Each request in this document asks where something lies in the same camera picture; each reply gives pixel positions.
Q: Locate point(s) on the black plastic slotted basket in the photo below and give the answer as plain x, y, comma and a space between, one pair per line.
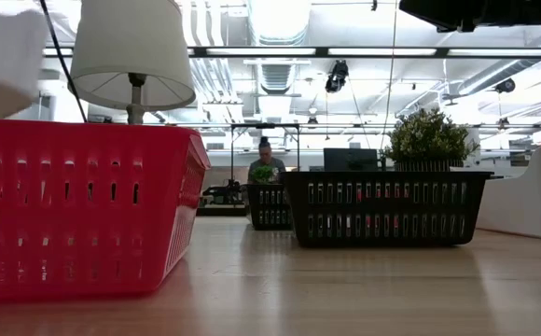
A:
268, 210
382, 209

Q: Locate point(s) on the red plastic slotted basket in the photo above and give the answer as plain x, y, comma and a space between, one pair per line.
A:
358, 192
65, 224

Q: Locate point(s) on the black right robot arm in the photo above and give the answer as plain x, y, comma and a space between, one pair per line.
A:
485, 11

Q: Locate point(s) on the black background robot arm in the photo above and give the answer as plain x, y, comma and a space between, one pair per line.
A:
221, 193

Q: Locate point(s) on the person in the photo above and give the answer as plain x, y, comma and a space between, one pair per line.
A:
266, 163

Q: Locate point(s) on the small green background plant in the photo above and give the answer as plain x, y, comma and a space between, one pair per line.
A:
262, 174

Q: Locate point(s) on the black computer monitor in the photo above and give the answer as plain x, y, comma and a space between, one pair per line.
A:
350, 159

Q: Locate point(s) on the black overhead crossbar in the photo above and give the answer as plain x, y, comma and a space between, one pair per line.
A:
322, 52

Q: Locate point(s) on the potted green plant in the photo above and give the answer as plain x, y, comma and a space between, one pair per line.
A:
426, 137

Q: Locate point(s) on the table lamp with white shade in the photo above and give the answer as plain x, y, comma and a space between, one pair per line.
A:
130, 46

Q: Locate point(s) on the black round ceiling device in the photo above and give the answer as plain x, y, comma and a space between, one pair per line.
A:
505, 86

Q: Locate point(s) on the black background station frame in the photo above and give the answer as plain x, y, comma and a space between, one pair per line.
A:
265, 126

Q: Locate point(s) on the black hanging camera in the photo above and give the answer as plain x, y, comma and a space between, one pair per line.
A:
337, 76

